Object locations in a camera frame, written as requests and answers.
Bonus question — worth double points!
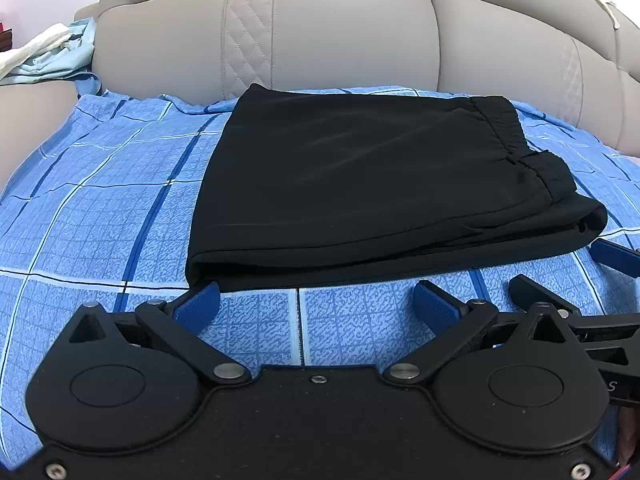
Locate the blue plaid blanket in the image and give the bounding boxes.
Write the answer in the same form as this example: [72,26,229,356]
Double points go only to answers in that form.
[0,85,640,458]

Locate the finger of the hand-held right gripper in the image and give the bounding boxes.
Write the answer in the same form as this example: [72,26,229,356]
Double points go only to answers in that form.
[589,238,640,279]
[508,273,585,319]

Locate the white cloth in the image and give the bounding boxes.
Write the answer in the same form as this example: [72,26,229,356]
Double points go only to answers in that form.
[0,27,76,81]

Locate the grey leather sofa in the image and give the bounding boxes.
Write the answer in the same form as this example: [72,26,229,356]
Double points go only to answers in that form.
[0,0,640,156]

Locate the light blue garment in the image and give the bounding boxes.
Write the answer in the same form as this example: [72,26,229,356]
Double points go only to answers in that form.
[0,16,103,98]

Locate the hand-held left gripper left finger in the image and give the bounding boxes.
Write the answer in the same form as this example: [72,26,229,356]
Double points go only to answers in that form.
[65,281,253,387]

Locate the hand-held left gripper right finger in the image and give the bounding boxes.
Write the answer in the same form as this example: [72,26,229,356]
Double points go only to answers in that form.
[381,280,576,387]

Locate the black pants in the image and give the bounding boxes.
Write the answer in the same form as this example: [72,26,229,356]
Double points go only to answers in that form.
[184,83,609,293]

